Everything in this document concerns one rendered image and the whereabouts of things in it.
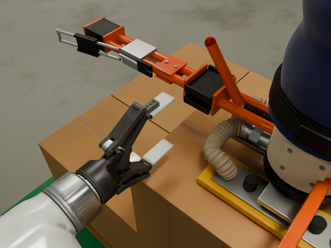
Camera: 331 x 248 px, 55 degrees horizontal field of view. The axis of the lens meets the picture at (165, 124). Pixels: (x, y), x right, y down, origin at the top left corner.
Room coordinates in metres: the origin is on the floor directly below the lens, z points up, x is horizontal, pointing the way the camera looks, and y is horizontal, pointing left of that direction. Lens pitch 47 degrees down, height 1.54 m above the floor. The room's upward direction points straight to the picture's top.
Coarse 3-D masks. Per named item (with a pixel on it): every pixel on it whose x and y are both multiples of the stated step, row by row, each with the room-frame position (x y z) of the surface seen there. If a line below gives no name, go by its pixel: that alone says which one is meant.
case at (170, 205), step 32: (192, 128) 0.55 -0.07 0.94; (160, 160) 0.45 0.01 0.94; (192, 160) 0.45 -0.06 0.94; (256, 160) 0.45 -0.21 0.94; (160, 192) 0.36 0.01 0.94; (192, 192) 0.36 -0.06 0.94; (160, 224) 0.36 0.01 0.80; (192, 224) 0.30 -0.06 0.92; (224, 224) 0.29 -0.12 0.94; (256, 224) 0.29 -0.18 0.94
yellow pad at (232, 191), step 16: (208, 176) 0.39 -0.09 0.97; (240, 176) 0.38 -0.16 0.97; (256, 176) 0.38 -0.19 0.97; (224, 192) 0.35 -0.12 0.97; (240, 192) 0.34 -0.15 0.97; (256, 192) 0.34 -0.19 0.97; (240, 208) 0.31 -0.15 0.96; (256, 208) 0.31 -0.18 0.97; (272, 224) 0.28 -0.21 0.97; (288, 224) 0.27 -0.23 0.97; (320, 224) 0.26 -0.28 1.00; (304, 240) 0.24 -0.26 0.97; (320, 240) 0.24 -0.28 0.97
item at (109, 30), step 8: (88, 24) 0.79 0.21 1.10; (96, 24) 0.79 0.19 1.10; (104, 24) 0.79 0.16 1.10; (112, 24) 0.79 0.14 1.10; (88, 32) 0.76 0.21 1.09; (96, 32) 0.74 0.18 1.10; (104, 32) 0.74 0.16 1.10; (112, 32) 0.75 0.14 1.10; (120, 32) 0.77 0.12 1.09; (104, 40) 0.72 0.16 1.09; (112, 40) 0.74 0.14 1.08; (104, 48) 0.72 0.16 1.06
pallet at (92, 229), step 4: (88, 228) 0.71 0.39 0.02; (92, 228) 0.71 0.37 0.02; (96, 228) 0.65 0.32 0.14; (92, 232) 0.69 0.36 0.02; (96, 232) 0.69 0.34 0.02; (96, 236) 0.67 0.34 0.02; (100, 236) 0.67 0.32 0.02; (100, 240) 0.65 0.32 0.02; (104, 240) 0.65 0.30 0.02; (104, 244) 0.63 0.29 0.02; (108, 244) 0.63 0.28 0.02; (112, 244) 0.58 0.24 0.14
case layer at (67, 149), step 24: (192, 48) 1.51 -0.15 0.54; (240, 72) 1.30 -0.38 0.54; (120, 96) 1.11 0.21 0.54; (144, 96) 1.11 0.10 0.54; (264, 96) 1.11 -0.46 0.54; (72, 120) 0.96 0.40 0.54; (96, 120) 0.96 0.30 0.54; (168, 120) 0.96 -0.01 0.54; (48, 144) 0.82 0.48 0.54; (72, 144) 0.82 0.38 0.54; (96, 144) 0.82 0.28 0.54; (144, 144) 0.82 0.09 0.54; (72, 168) 0.71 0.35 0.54; (120, 216) 0.51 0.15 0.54; (120, 240) 0.53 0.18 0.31
